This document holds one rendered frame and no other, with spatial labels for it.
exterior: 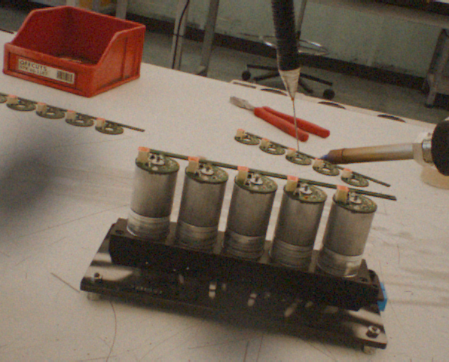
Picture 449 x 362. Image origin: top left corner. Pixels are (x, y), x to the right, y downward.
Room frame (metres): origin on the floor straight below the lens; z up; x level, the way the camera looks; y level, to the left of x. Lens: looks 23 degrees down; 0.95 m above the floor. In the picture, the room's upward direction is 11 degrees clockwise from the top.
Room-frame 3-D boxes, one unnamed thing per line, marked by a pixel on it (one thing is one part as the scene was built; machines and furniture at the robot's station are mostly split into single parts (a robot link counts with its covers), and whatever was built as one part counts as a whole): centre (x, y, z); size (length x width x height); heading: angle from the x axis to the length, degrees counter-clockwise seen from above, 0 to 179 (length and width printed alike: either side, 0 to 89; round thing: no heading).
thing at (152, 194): (0.34, 0.04, 0.79); 0.02 x 0.02 x 0.05
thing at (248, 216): (0.34, -0.02, 0.79); 0.02 x 0.02 x 0.05
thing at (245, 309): (0.32, -0.02, 0.76); 0.16 x 0.07 x 0.01; 90
